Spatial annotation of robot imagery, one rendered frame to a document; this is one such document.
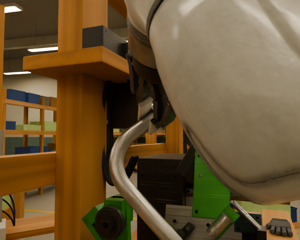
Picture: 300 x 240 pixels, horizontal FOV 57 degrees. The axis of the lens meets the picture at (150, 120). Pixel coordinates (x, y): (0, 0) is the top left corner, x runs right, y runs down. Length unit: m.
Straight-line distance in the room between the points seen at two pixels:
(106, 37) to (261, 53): 0.67
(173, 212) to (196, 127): 0.79
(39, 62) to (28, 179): 0.31
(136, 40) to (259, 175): 0.23
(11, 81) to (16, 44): 2.98
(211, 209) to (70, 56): 0.61
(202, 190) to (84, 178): 0.37
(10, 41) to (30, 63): 10.11
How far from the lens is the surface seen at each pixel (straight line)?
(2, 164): 0.73
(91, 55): 0.70
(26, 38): 10.54
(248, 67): 0.17
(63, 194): 0.85
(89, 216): 0.75
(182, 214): 0.96
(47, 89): 12.21
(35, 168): 0.80
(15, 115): 13.01
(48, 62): 0.78
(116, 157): 0.54
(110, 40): 0.84
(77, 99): 0.82
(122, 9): 1.25
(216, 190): 0.92
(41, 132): 6.64
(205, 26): 0.19
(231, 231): 1.38
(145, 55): 0.35
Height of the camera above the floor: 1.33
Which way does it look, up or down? 3 degrees up
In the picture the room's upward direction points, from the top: straight up
